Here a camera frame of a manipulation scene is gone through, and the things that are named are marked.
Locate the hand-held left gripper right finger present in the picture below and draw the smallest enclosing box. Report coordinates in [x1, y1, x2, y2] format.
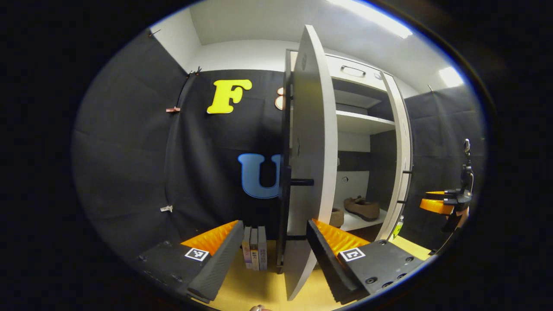
[307, 218, 427, 305]

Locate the black drawer handle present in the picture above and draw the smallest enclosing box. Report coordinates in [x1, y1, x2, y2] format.
[340, 65, 367, 78]

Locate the small ceiling light panel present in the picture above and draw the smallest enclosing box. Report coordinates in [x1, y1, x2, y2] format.
[439, 66, 465, 88]

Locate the white cabinet drawer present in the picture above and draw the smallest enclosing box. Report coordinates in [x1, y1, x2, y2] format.
[326, 54, 389, 92]

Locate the brown book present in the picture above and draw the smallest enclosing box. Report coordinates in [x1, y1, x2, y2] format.
[250, 228, 260, 271]

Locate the white cabinet door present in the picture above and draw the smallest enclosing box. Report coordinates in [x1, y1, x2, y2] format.
[376, 71, 413, 242]
[283, 25, 338, 301]

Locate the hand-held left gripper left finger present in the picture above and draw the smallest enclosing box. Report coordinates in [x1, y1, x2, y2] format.
[129, 220, 245, 303]

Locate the black door bar handle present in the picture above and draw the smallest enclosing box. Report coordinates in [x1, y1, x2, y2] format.
[276, 50, 315, 273]
[397, 80, 415, 208]

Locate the grey book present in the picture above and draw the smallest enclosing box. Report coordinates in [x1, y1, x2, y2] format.
[258, 226, 268, 271]

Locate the white shoe cabinet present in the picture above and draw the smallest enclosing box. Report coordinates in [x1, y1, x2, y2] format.
[285, 50, 413, 242]

